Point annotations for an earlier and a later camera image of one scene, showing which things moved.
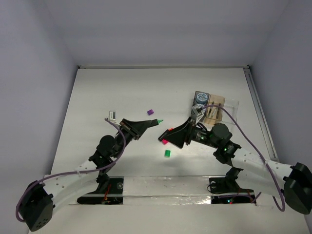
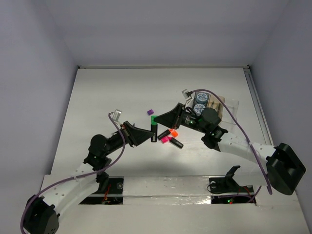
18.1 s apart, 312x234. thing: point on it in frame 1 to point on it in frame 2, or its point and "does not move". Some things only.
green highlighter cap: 167,153 to 152,122
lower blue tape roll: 203,108 does not move
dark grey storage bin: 194,102 does not move
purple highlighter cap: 150,112 does not move
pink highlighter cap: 164,142 does not move
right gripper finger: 179,135 to 169,118
